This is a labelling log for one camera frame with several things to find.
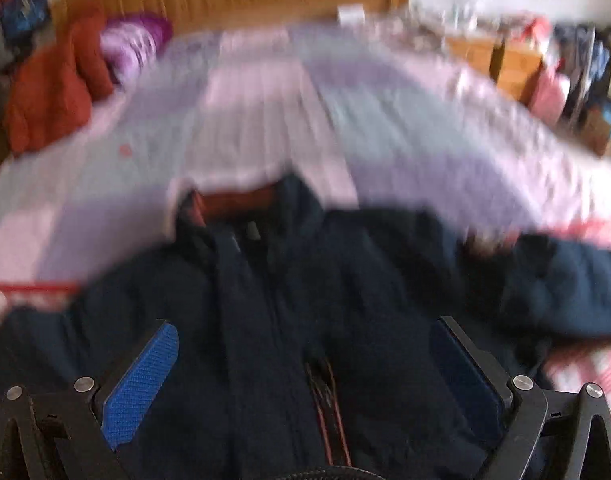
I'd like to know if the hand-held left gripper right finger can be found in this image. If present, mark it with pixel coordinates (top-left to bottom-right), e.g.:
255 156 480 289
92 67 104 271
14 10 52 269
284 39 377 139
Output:
430 316 611 480

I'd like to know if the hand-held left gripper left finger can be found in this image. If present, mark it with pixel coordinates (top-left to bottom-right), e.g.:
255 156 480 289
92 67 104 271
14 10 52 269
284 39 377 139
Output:
0 319 181 480

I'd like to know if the navy padded jacket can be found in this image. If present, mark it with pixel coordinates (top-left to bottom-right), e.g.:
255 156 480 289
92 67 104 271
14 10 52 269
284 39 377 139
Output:
0 172 611 480

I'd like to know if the pile of dark clothes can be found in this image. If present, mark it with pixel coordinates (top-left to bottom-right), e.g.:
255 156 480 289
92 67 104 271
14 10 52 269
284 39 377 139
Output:
553 22 611 111

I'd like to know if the open cardboard box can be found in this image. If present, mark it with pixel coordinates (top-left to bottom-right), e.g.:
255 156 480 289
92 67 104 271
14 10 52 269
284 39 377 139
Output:
582 104 611 157

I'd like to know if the pink plastic bag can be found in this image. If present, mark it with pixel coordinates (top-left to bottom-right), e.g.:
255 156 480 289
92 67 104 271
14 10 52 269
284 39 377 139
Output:
528 66 571 126

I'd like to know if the pink purple bedsheet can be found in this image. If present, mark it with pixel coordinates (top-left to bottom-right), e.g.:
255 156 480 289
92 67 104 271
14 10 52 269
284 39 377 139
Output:
0 20 611 286

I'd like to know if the red padded garment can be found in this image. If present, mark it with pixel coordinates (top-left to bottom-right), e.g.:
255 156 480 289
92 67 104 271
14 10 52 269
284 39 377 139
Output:
5 12 116 154

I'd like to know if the wooden nightstand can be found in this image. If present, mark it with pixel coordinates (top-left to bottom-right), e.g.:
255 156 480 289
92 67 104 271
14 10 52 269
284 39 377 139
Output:
445 35 501 82
495 42 544 104

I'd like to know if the purple patterned pillow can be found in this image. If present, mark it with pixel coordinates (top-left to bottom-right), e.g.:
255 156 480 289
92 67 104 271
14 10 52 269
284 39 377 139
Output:
99 14 174 86

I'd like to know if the dark bag top left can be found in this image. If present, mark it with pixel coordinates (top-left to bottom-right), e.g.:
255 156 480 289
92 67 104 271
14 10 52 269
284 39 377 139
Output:
0 0 56 111

